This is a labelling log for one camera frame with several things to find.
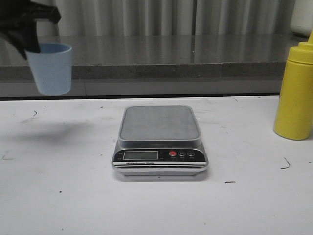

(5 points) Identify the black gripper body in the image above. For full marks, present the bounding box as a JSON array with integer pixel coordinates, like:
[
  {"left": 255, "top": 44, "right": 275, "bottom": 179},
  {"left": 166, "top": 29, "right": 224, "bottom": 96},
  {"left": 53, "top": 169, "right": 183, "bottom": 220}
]
[{"left": 0, "top": 0, "right": 61, "bottom": 37}]

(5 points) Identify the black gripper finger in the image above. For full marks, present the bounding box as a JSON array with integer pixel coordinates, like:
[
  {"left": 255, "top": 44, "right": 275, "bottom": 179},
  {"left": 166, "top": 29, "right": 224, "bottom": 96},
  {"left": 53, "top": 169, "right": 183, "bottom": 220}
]
[
  {"left": 15, "top": 21, "right": 41, "bottom": 53},
  {"left": 0, "top": 29, "right": 27, "bottom": 60}
]

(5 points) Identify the light blue plastic cup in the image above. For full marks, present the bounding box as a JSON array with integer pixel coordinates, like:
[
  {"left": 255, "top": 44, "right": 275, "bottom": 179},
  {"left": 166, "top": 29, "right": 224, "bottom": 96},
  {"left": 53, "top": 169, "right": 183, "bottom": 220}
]
[{"left": 26, "top": 43, "right": 72, "bottom": 96}]

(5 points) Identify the yellow squeeze bottle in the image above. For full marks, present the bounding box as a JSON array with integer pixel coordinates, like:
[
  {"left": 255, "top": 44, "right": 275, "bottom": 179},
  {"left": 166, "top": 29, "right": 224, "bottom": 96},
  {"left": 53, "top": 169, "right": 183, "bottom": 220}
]
[{"left": 273, "top": 34, "right": 313, "bottom": 140}]

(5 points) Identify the silver digital kitchen scale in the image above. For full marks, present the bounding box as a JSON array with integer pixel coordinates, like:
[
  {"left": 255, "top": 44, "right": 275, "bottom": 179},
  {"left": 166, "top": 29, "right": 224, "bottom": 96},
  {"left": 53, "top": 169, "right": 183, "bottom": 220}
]
[{"left": 112, "top": 105, "right": 209, "bottom": 177}]

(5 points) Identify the white container in background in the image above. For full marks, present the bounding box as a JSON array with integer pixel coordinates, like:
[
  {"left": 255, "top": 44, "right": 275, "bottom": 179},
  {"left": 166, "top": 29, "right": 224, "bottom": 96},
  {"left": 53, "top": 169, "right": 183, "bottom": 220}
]
[{"left": 290, "top": 0, "right": 313, "bottom": 37}]

